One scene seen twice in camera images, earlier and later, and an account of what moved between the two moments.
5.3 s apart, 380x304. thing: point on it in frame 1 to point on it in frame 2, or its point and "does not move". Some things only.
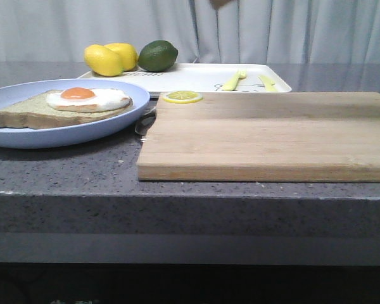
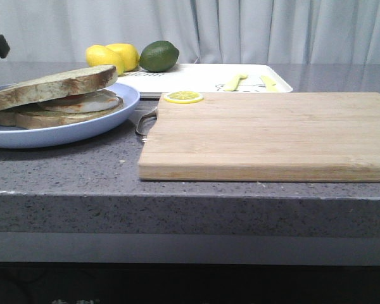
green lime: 158,56 does not move
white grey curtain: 244,31 does not move
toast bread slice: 217,4 to 85,80
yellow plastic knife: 270,86 does not move
